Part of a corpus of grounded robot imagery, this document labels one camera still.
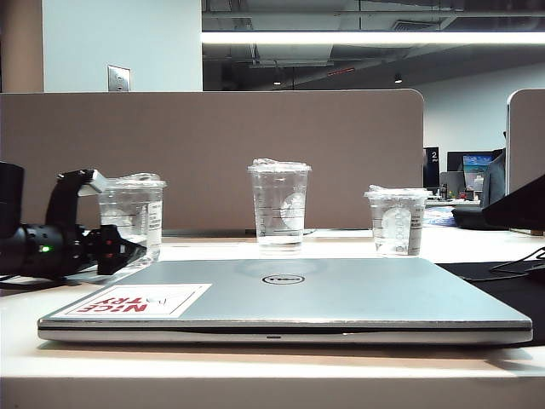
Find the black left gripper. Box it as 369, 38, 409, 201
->
74, 224, 149, 277

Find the person in grey clothes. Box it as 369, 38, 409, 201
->
483, 147, 508, 209

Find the wide brown desk divider panel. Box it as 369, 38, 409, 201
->
0, 88, 426, 232

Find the dark sign with number two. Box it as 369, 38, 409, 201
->
423, 147, 440, 189

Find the black mouse pad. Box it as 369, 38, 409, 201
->
433, 259, 545, 342

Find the metal wall outlet plate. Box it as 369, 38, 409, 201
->
106, 64, 131, 93

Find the tall clear plastic cup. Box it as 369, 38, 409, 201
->
247, 158, 313, 257

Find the long ceiling light strip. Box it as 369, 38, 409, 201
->
200, 32, 545, 45

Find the brown divider panel, white edge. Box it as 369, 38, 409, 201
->
506, 88, 545, 234

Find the blue patterned cloth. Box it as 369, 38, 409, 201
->
423, 206, 459, 228

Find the small clear plastic cup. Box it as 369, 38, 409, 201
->
363, 184, 433, 258

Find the silver Dell laptop with sticker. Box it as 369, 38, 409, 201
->
37, 256, 533, 344

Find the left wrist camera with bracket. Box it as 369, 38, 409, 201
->
45, 169, 108, 231

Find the background computer monitor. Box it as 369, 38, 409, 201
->
462, 153, 501, 192

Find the black round cushion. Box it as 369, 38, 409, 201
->
450, 205, 491, 232

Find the black mouse cable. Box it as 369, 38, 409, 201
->
490, 246, 545, 278

